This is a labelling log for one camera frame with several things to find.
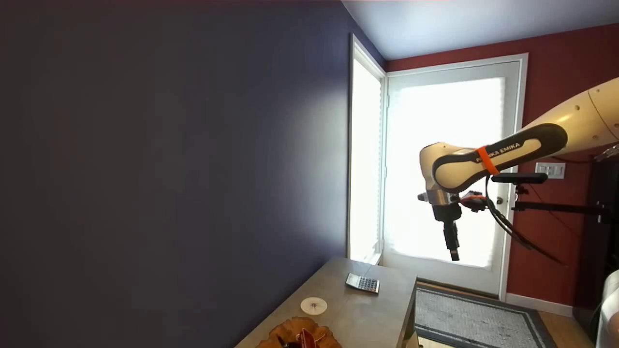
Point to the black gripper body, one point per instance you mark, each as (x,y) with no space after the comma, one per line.
(448,210)

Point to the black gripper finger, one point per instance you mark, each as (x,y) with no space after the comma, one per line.
(454,253)

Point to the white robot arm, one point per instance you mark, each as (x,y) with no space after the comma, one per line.
(583,121)

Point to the grey door mat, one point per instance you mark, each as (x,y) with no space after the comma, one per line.
(464,319)

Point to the grey desk calculator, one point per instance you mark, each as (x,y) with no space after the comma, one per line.
(363,282)

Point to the white glass door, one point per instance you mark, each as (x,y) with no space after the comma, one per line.
(394,118)

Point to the white round coaster disc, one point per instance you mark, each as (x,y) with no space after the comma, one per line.
(315,305)

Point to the black camera tripod stand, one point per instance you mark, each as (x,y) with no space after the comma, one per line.
(520,179)

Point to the white wall switch plate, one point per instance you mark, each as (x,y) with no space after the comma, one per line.
(554,170)

